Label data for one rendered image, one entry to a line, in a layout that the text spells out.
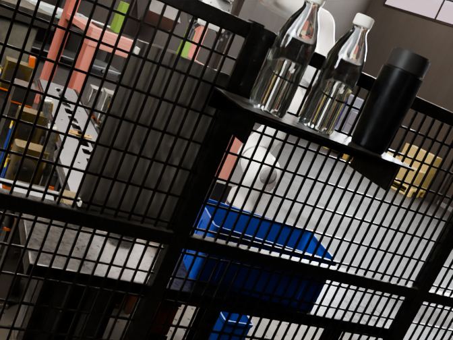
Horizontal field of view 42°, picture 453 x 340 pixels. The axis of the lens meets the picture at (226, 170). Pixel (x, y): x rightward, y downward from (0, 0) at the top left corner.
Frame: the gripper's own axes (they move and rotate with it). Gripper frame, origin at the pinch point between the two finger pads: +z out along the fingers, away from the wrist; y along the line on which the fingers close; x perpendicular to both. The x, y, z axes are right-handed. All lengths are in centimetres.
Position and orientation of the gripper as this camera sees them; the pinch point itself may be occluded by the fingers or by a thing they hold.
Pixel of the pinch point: (201, 43)
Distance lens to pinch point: 199.0
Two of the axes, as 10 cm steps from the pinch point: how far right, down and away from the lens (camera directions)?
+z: -3.9, 8.9, 2.2
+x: 3.7, 3.7, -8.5
